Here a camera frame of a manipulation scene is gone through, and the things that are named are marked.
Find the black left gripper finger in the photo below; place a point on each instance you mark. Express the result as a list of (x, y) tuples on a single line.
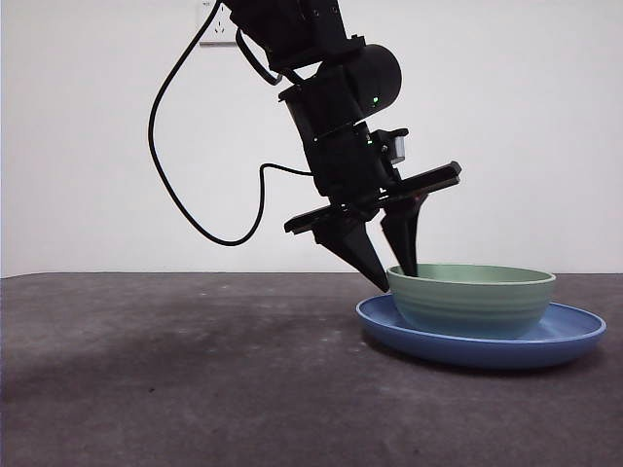
[(355, 248), (404, 233)]

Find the green ribbed bowl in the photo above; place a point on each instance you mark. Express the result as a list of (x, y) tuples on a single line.
[(472, 306)]

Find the blue round plate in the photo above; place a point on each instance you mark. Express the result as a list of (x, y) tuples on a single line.
[(487, 352)]

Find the pale grey left wrist camera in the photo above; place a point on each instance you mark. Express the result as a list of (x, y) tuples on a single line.
[(399, 151)]

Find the white wall socket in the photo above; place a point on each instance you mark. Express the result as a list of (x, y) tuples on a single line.
[(216, 34)]

